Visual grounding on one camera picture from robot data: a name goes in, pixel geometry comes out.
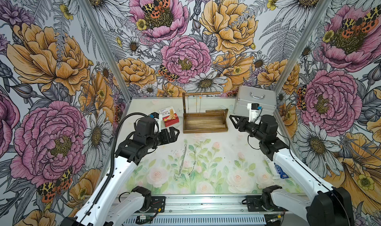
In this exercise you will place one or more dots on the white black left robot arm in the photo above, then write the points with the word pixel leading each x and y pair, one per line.
pixel 120 170

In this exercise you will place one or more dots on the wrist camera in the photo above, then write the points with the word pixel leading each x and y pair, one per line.
pixel 155 116
pixel 255 111

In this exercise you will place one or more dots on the small green circuit board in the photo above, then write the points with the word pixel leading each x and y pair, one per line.
pixel 141 219

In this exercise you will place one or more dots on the silver metal first-aid case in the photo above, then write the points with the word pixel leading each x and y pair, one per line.
pixel 250 95

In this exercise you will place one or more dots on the white blue tube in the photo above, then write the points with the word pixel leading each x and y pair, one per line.
pixel 276 170

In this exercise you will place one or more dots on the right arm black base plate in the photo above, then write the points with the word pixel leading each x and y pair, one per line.
pixel 254 203

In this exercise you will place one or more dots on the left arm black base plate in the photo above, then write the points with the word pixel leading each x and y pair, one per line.
pixel 157 205

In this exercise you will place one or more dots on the wooden jewelry display stand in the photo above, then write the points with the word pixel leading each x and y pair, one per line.
pixel 211 121

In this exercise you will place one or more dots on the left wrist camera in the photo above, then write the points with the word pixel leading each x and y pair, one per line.
pixel 155 116

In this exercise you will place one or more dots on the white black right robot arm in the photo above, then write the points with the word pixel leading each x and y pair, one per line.
pixel 310 182

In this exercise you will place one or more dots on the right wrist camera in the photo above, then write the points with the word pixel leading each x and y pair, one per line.
pixel 255 111

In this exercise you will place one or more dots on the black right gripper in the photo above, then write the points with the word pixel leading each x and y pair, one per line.
pixel 241 128

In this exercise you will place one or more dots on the red white small box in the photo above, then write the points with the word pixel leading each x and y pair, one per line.
pixel 169 116

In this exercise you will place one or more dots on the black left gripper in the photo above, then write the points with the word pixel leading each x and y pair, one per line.
pixel 173 138

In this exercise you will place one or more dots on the aluminium front rail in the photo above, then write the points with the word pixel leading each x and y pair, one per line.
pixel 202 206

